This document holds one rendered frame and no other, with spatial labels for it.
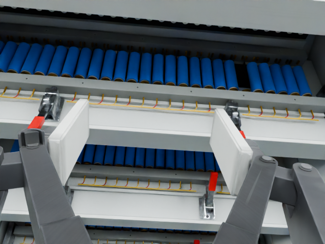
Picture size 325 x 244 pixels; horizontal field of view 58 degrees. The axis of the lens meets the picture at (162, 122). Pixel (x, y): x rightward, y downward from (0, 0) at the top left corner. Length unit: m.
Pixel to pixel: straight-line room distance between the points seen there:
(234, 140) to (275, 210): 0.47
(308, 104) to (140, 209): 0.34
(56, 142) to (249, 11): 0.28
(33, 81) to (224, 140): 0.34
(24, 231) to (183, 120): 0.47
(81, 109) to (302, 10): 0.29
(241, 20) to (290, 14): 0.06
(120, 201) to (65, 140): 0.42
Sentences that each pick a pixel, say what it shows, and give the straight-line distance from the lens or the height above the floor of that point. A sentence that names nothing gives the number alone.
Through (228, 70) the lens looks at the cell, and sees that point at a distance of 0.51.
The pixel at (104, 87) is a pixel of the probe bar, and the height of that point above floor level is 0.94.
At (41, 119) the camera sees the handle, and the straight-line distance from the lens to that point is 0.41.
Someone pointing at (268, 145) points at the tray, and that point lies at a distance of 0.48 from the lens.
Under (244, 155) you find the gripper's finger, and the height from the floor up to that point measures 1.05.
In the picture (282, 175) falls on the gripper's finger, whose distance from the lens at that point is 0.16.
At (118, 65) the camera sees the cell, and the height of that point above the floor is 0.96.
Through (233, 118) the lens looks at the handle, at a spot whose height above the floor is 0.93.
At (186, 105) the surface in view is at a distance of 0.46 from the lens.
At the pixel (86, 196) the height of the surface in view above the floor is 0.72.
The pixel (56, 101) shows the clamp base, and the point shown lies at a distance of 0.45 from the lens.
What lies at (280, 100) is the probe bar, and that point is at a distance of 0.49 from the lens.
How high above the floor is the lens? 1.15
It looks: 33 degrees down
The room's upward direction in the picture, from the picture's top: 6 degrees clockwise
